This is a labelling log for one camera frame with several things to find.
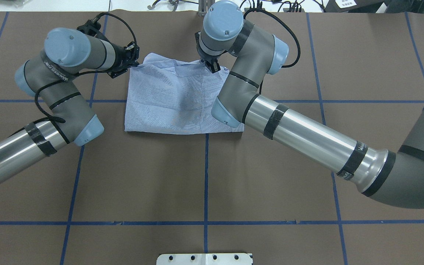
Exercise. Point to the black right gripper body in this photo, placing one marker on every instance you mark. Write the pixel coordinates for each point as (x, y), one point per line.
(210, 64)

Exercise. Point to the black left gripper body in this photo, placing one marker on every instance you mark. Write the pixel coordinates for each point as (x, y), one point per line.
(120, 56)

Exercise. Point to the light blue striped shirt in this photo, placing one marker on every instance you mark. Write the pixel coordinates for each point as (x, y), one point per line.
(168, 96)

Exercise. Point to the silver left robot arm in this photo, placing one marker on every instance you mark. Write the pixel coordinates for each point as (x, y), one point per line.
(48, 78)

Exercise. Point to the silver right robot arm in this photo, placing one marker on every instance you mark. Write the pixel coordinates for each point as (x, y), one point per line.
(395, 179)

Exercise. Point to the grey aluminium frame post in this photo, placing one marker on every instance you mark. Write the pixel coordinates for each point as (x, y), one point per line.
(204, 6)

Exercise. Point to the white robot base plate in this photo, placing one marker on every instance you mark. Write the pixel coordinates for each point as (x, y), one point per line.
(205, 259)

